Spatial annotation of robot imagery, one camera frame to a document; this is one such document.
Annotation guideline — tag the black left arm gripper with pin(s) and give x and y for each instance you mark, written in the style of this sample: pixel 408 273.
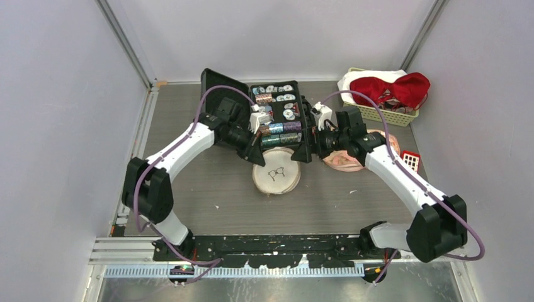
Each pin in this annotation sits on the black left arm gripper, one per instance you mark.
pixel 252 151

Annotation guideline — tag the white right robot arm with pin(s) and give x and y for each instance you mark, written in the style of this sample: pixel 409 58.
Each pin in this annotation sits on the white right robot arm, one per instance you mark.
pixel 438 224

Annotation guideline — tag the red bra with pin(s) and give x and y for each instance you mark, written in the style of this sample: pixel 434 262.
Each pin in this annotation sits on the red bra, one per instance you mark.
pixel 410 91

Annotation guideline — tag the aluminium frame rail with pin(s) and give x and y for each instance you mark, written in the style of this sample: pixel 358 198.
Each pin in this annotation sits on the aluminium frame rail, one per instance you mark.
pixel 118 31

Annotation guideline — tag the green plastic basket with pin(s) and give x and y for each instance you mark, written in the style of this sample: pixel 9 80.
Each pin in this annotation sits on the green plastic basket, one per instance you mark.
pixel 399 117

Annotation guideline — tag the white bra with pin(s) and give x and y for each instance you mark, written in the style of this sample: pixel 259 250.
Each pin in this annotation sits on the white bra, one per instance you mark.
pixel 372 83

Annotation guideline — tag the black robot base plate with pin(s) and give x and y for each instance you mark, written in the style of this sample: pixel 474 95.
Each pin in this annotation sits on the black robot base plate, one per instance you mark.
pixel 271 251

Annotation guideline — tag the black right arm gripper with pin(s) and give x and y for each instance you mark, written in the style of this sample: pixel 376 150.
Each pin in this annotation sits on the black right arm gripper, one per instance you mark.
pixel 303 151

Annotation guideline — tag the black poker chip case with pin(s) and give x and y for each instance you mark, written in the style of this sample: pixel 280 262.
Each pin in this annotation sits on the black poker chip case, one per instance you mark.
pixel 289 111

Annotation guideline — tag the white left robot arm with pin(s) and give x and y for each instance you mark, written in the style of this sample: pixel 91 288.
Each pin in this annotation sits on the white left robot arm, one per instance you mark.
pixel 147 188

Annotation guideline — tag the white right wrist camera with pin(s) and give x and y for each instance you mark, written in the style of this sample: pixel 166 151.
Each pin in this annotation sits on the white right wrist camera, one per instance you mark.
pixel 321 113

